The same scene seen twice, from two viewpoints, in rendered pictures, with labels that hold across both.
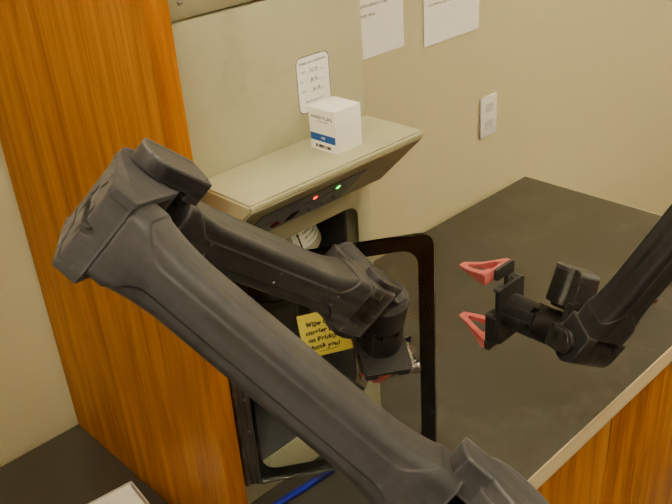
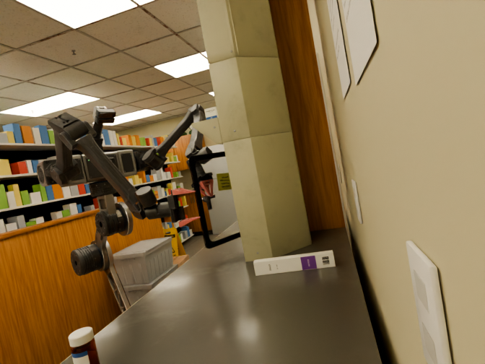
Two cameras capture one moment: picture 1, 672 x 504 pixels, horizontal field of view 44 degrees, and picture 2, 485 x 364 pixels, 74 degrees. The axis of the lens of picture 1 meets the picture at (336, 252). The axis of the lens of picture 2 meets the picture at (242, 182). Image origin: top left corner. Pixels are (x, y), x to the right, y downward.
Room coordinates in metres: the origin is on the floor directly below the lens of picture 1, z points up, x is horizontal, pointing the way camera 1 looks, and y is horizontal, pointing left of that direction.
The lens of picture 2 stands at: (2.25, -0.69, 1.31)
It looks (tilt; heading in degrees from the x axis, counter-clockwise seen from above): 3 degrees down; 147
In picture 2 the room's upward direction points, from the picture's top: 11 degrees counter-clockwise
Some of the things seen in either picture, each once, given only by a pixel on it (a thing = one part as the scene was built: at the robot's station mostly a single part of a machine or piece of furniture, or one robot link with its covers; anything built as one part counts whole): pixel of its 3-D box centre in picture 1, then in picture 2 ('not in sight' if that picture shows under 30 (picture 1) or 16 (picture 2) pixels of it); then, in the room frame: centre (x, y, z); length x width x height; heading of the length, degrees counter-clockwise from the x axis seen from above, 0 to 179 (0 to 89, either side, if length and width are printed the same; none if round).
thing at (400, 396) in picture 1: (336, 365); (224, 196); (1.00, 0.01, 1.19); 0.30 x 0.01 x 0.40; 99
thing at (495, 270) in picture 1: (484, 280); (184, 196); (1.14, -0.23, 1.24); 0.09 x 0.07 x 0.07; 42
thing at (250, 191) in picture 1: (317, 189); (219, 134); (1.04, 0.02, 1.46); 0.32 x 0.12 x 0.10; 132
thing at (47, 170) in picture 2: not in sight; (56, 171); (0.46, -0.58, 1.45); 0.09 x 0.08 x 0.12; 104
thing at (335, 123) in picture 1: (335, 125); (213, 115); (1.07, -0.01, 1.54); 0.05 x 0.05 x 0.06; 43
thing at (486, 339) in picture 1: (483, 316); (188, 215); (1.14, -0.23, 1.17); 0.09 x 0.07 x 0.07; 42
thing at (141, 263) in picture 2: not in sight; (146, 260); (-1.27, 0.17, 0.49); 0.60 x 0.42 x 0.33; 132
